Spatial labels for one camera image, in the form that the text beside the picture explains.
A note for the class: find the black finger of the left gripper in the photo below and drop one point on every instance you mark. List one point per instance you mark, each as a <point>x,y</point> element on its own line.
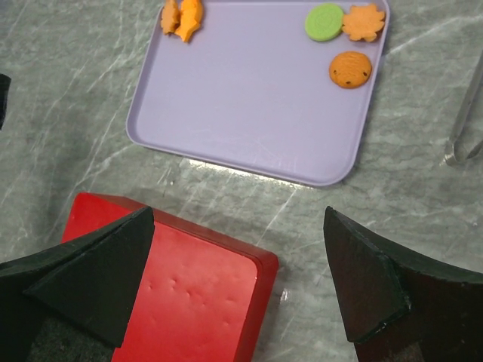
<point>5,83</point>

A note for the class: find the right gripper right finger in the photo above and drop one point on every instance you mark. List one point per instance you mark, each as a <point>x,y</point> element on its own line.
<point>398,304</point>

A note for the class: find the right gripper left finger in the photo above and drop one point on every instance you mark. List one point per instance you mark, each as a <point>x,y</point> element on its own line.
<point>73,302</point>

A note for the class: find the red box lid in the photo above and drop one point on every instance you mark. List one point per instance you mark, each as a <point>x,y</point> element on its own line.
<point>203,296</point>

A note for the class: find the metal tongs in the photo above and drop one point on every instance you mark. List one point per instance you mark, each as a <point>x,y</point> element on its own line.
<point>450,156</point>

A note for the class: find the orange fish cookie corner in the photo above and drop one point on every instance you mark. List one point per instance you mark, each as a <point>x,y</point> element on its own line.
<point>191,14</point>

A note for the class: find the brown chip cookie right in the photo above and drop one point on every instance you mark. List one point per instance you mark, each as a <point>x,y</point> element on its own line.
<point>350,69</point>

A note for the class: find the lavender tray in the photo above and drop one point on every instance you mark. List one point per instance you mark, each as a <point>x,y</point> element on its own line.
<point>252,91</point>

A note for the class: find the small orange flower cookie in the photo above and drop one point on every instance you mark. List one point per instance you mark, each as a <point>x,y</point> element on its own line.
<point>363,22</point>

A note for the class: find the green macaron upper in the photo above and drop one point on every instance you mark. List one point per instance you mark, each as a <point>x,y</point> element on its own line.
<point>324,22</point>

